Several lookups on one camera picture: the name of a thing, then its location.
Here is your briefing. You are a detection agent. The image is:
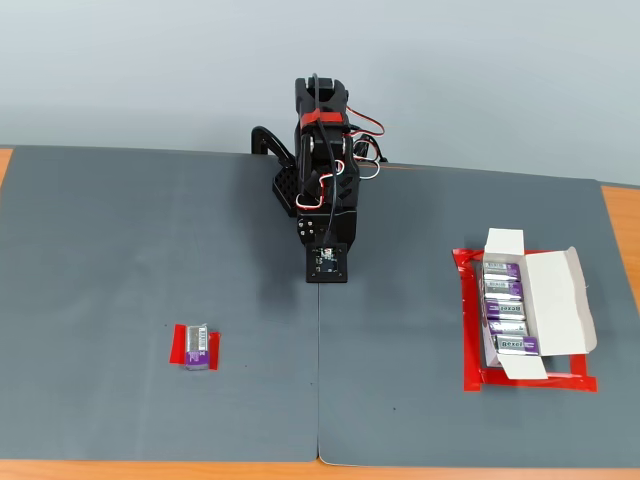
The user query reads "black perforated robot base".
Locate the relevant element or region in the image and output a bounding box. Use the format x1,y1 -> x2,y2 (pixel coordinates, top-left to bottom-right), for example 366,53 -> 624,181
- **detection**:
270,164 -> 301,219

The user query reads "red tape frame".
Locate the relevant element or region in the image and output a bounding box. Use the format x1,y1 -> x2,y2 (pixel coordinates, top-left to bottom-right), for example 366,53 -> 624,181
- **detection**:
450,245 -> 600,394

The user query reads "grey rubber mat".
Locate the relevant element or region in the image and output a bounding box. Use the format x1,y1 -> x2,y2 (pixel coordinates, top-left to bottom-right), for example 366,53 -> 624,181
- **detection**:
0,144 -> 322,463
317,161 -> 640,470

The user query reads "red tape band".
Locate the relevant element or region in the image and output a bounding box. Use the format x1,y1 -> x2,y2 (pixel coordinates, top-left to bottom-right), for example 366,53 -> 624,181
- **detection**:
299,111 -> 350,128

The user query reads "purple silver nine-volt battery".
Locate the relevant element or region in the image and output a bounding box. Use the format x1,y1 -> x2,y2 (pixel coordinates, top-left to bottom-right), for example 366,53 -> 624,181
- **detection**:
483,279 -> 525,301
486,319 -> 531,338
482,260 -> 523,282
494,334 -> 541,357
483,298 -> 526,322
183,323 -> 211,372

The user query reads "looped red white servo wire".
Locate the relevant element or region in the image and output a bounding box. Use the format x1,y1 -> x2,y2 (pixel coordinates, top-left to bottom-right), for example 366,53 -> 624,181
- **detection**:
351,134 -> 383,181

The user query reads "black square wrist camera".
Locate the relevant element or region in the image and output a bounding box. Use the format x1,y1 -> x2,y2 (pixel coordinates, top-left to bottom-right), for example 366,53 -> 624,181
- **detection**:
305,241 -> 350,285

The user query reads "white cardboard box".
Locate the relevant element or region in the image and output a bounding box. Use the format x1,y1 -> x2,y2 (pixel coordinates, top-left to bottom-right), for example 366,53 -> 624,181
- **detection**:
480,227 -> 599,382

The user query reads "black camera cable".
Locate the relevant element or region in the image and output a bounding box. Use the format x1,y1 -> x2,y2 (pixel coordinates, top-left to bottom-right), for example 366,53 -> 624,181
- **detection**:
310,72 -> 335,247

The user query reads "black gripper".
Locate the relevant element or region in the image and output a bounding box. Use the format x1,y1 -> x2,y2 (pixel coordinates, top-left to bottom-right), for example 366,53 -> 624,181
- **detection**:
295,210 -> 359,262

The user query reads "black table clamp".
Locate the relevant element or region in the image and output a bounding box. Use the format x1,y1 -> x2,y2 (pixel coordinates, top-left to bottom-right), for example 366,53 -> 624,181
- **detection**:
250,125 -> 295,167

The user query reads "wrist red white servo wire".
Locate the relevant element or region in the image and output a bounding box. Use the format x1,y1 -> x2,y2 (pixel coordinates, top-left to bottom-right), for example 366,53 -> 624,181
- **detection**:
294,159 -> 347,211

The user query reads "red tape patch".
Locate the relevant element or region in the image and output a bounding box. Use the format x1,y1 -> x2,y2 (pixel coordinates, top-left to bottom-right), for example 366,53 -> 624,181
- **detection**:
168,323 -> 222,372

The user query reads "long red white servo wire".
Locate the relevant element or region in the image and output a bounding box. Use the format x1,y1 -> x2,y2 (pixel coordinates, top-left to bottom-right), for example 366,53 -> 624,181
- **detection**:
346,101 -> 387,151

